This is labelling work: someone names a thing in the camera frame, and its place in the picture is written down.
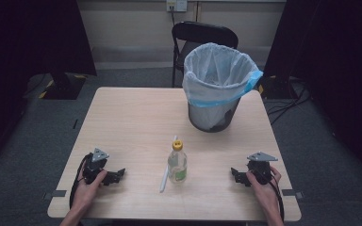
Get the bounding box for white straw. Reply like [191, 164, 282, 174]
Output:
[159, 135, 178, 193]

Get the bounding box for person's left hand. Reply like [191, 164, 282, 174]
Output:
[70, 169, 108, 213]

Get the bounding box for black bin with white liner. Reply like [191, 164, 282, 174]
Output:
[182, 41, 264, 130]

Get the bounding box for white wall outlet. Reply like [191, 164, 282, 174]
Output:
[165, 0, 189, 13]

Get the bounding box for black outlet cable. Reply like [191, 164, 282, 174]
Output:
[169, 6, 177, 28]

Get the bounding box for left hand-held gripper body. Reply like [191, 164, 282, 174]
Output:
[82, 147, 110, 186]

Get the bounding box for black mesh trash bin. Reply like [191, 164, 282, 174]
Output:
[187, 97, 241, 134]

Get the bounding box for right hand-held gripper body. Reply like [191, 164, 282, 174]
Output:
[245, 152, 279, 186]

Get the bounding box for black floor cables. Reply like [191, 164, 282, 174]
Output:
[265, 78, 312, 126]

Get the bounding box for grey tape strip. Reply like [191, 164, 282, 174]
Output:
[281, 188, 304, 200]
[42, 189, 68, 202]

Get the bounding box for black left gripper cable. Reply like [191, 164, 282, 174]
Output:
[68, 153, 94, 210]

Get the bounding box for person's right hand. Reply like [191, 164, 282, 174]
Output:
[245, 165, 283, 215]

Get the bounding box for clear bottle with yellow cap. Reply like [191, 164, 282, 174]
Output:
[167, 139, 189, 185]

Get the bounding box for black folding chair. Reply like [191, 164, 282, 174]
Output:
[171, 21, 239, 89]

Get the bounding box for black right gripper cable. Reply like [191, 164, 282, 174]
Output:
[263, 171, 286, 222]

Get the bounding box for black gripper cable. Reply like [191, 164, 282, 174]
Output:
[68, 153, 94, 210]
[263, 171, 286, 222]

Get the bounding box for dark curtain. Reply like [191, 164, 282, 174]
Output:
[0, 0, 97, 170]
[263, 0, 362, 186]

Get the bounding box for black stand base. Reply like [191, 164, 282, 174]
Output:
[38, 71, 88, 101]
[256, 74, 298, 100]

